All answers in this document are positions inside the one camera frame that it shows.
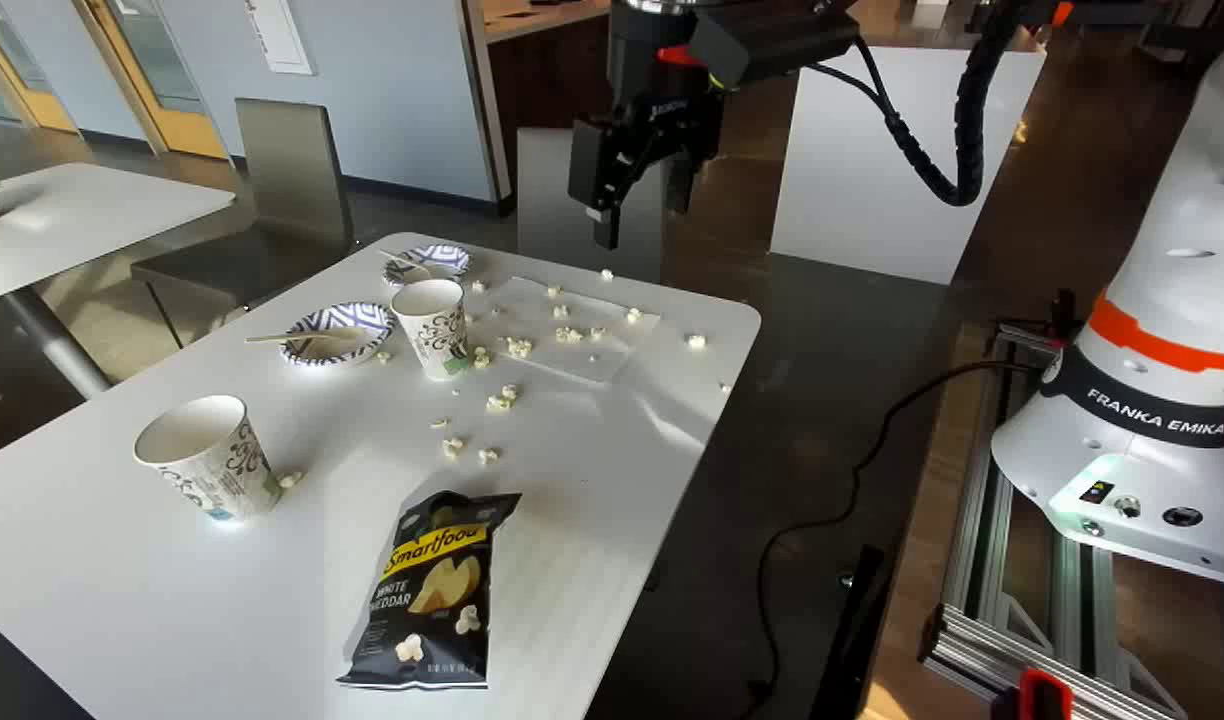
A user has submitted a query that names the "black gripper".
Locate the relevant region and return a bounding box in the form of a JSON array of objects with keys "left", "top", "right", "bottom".
[{"left": 563, "top": 50, "right": 727, "bottom": 251}]

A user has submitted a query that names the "white paper towel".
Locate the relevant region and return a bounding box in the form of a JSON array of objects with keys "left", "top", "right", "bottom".
[{"left": 461, "top": 267, "right": 670, "bottom": 392}]

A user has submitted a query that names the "patterned paper bowl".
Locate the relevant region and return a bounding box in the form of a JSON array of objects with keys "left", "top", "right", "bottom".
[
  {"left": 385, "top": 239, "right": 475, "bottom": 287},
  {"left": 280, "top": 299, "right": 399, "bottom": 366}
]

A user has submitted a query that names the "dark wooden cabinet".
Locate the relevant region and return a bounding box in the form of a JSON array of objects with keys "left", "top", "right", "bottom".
[{"left": 462, "top": 0, "right": 619, "bottom": 207}]

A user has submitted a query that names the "patterned paper cup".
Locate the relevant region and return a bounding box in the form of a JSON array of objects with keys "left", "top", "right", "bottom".
[
  {"left": 131, "top": 392, "right": 293, "bottom": 525},
  {"left": 387, "top": 277, "right": 473, "bottom": 382}
]

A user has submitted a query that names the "white cabinet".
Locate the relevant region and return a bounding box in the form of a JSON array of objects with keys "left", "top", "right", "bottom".
[{"left": 767, "top": 45, "right": 1046, "bottom": 287}]

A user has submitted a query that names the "yellow framed glass door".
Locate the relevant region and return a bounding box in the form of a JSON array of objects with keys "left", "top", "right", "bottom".
[
  {"left": 0, "top": 0, "right": 79, "bottom": 134},
  {"left": 72, "top": 0, "right": 229, "bottom": 158}
]

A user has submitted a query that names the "black stand pole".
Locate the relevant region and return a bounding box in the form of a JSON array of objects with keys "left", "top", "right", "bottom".
[{"left": 809, "top": 538, "right": 900, "bottom": 720}]

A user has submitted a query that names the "white side table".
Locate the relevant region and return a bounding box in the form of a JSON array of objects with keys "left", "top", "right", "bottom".
[{"left": 0, "top": 158, "right": 239, "bottom": 403}]

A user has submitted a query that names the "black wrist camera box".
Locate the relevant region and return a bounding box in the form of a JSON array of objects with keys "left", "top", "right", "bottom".
[{"left": 688, "top": 0, "right": 863, "bottom": 86}]

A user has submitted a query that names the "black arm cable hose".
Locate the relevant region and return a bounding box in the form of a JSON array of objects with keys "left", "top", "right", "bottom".
[{"left": 805, "top": 0, "right": 1043, "bottom": 211}]

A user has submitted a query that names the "black floor cable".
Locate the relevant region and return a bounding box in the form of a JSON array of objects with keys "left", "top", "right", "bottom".
[{"left": 748, "top": 351, "right": 1061, "bottom": 720}]

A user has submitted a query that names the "white wall sign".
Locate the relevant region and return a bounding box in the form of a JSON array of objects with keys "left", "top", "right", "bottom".
[{"left": 242, "top": 0, "right": 315, "bottom": 78}]

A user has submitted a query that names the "aluminium profile frame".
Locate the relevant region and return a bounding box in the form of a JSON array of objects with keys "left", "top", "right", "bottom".
[{"left": 925, "top": 317, "right": 1192, "bottom": 720}]

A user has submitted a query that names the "red clamp handle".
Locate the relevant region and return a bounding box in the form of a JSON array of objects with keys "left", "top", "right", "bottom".
[{"left": 1015, "top": 663, "right": 1075, "bottom": 720}]

